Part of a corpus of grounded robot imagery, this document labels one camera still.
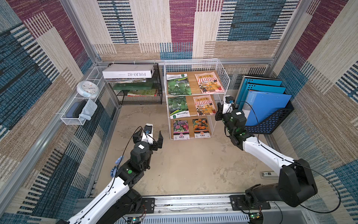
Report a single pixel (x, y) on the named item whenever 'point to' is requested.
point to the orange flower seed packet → (201, 128)
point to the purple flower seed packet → (181, 130)
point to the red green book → (143, 93)
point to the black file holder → (266, 126)
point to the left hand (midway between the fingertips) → (150, 130)
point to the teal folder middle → (260, 88)
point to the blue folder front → (261, 104)
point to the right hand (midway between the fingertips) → (219, 101)
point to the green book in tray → (132, 86)
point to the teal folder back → (254, 80)
